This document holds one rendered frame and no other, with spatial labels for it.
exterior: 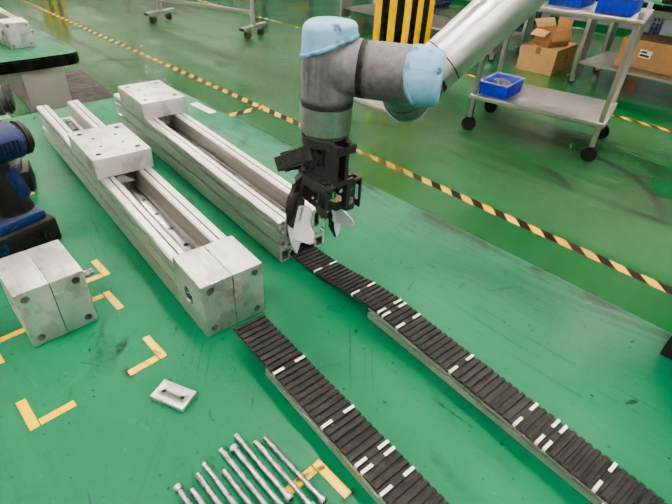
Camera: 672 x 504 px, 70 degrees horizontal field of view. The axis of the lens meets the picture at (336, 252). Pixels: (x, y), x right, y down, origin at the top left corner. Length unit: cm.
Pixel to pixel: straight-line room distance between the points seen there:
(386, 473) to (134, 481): 28
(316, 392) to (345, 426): 6
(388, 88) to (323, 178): 17
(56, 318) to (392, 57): 58
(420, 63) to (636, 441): 55
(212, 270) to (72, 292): 20
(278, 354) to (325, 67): 38
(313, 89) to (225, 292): 31
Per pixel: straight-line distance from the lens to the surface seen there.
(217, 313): 73
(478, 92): 375
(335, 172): 71
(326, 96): 68
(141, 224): 86
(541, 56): 566
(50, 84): 243
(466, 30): 80
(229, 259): 73
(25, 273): 79
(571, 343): 84
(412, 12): 390
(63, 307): 79
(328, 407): 62
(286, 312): 78
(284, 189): 93
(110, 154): 103
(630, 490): 66
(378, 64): 66
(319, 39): 67
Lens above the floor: 131
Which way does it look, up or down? 36 degrees down
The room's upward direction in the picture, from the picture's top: 3 degrees clockwise
